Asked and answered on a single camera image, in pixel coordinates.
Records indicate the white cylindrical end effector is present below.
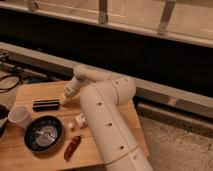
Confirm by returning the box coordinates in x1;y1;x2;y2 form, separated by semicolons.
60;77;89;106

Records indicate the black rectangular eraser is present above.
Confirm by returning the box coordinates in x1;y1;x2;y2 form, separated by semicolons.
32;100;60;112

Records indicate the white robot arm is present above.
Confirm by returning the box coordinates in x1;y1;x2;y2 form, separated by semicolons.
61;65;153;171

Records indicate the red chili pepper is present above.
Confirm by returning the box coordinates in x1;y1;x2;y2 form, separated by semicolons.
64;136;81;161

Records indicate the black round pan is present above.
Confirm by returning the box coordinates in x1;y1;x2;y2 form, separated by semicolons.
24;115;63;153

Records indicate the translucent plastic cup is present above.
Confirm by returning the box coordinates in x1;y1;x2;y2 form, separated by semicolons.
8;106;32;129

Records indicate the dark object at left edge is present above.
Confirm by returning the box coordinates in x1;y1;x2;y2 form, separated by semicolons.
0;105;9;137

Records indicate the black cable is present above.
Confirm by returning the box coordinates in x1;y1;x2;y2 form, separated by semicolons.
0;73;23;94

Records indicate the metal window bracket middle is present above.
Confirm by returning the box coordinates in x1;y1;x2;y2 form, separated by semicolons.
98;0;108;24

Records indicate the metal window bracket right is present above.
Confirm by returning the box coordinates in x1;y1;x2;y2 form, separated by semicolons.
157;0;176;35

